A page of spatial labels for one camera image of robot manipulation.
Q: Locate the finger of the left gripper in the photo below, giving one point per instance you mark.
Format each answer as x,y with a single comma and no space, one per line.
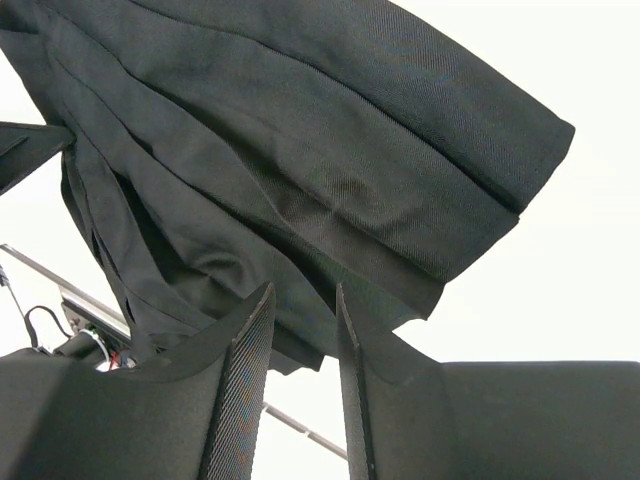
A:
26,147

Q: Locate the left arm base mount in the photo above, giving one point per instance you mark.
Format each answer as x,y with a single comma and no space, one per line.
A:
94,340

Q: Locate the black pleated skirt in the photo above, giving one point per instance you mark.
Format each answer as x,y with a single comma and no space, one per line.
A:
220,145

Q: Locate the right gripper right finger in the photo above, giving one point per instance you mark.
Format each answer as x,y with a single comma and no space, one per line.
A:
408,416

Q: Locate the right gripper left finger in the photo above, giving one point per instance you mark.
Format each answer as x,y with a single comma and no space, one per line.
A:
191,412

